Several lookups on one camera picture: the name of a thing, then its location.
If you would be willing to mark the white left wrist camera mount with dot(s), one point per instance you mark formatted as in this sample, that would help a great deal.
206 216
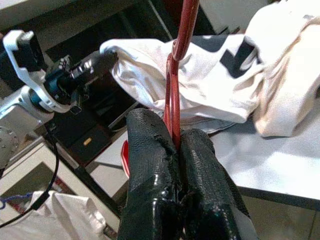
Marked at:
30 78

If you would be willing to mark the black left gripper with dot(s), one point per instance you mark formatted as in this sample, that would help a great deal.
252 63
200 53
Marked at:
65 82

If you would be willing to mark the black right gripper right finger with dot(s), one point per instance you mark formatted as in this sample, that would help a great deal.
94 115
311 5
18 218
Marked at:
202 180

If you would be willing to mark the red garment with white trim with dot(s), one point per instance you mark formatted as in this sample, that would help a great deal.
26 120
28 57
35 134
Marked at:
125 157

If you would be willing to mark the blue clothes hanger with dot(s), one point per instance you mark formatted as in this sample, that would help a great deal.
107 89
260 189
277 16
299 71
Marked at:
15 197

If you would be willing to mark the white shirt with black print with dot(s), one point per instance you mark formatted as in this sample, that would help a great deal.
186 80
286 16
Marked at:
200 82

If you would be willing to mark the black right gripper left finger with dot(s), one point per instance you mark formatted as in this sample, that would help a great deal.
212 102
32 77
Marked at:
150 162

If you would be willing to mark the cream denim jeans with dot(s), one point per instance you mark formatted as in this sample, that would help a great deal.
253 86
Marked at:
287 87

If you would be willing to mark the plain white t-shirt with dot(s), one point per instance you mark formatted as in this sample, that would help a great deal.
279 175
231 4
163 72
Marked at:
62 220

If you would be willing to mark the thick red plastic hanger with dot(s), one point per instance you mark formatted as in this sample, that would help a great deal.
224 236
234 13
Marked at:
187 25

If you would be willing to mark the metal clothes rack black legs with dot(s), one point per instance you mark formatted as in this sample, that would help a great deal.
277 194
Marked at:
92 180

